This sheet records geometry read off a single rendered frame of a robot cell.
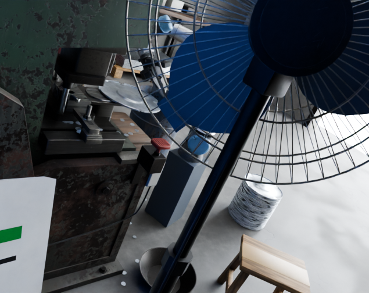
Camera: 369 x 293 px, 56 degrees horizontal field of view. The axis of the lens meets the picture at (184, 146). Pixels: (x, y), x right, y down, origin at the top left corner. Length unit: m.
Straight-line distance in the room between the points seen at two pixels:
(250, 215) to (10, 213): 1.64
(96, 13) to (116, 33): 0.09
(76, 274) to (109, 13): 1.12
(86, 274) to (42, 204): 0.53
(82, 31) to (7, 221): 0.65
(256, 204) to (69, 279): 1.31
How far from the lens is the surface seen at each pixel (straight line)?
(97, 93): 1.48
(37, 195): 1.28
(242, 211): 2.49
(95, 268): 1.77
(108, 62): 1.35
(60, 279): 1.70
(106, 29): 1.16
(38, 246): 1.41
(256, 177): 2.60
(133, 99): 1.54
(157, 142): 1.31
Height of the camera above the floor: 1.32
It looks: 24 degrees down
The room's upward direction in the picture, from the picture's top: 24 degrees clockwise
